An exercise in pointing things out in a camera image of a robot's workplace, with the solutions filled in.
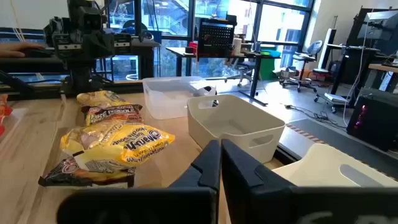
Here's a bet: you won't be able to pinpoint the black aluminium table frame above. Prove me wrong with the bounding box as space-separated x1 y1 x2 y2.
0 68 144 101

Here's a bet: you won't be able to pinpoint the tangled black floor cables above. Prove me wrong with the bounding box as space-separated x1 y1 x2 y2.
284 104 348 129

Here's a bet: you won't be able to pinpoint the teal desk items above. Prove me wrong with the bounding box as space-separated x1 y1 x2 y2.
260 49 282 58

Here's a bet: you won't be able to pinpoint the white box on cart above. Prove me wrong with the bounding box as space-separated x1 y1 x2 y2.
313 91 351 113

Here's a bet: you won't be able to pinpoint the yellow Maruchan noodle pack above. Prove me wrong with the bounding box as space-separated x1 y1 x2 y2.
76 90 133 109
60 122 176 174

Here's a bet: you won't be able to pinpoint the black computer mouse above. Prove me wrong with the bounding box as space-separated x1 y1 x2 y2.
20 48 53 58

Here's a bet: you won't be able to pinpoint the white paper roll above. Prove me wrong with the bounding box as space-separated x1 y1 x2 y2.
233 37 243 57

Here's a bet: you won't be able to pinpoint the red Maruchan noodle pack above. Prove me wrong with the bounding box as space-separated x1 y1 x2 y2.
0 93 14 137

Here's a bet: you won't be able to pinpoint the black pegboard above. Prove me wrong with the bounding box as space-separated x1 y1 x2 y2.
198 17 236 58

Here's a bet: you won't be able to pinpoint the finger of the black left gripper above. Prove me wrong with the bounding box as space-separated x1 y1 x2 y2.
99 32 133 58
44 18 100 60

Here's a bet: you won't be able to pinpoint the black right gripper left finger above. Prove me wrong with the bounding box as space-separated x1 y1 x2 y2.
55 139 221 224

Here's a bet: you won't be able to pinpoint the black computer tower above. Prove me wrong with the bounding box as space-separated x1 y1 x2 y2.
346 88 398 152

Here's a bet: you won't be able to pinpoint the green bin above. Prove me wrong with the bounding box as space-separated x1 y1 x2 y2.
259 57 277 81

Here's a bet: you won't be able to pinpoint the grey wheeled base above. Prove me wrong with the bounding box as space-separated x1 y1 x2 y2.
278 67 299 86

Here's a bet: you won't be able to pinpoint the black equipment rack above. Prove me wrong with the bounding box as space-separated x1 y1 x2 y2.
323 6 398 108

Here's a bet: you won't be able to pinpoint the grey plastic bin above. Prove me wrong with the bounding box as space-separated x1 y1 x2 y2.
186 94 286 164

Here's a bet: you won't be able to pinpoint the white upright panel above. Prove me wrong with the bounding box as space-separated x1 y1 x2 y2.
317 28 337 71

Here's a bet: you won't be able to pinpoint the black computer monitor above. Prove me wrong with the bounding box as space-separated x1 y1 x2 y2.
356 10 398 57

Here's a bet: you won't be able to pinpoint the grey office chair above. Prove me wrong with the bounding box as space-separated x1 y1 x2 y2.
291 39 324 93

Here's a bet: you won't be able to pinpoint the person's hand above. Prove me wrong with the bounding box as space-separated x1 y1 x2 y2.
0 41 44 58

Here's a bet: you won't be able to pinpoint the black Maruchan fire noodle pack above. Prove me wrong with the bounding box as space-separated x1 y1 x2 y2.
37 155 137 190
80 104 144 127

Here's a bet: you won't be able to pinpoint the black office chair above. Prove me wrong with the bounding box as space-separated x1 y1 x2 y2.
224 57 259 88

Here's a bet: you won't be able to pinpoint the clear plastic bin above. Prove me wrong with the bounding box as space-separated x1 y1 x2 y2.
142 75 217 121

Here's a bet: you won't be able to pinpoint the wooden desk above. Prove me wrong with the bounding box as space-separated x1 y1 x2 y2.
368 63 398 94

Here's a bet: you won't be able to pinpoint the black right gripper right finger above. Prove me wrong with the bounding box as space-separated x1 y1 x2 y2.
221 138 398 224

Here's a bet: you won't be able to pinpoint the black standing desk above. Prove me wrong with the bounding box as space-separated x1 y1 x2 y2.
165 46 282 107

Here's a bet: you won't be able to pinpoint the white plastic bin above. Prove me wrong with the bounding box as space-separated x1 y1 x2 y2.
272 142 398 188

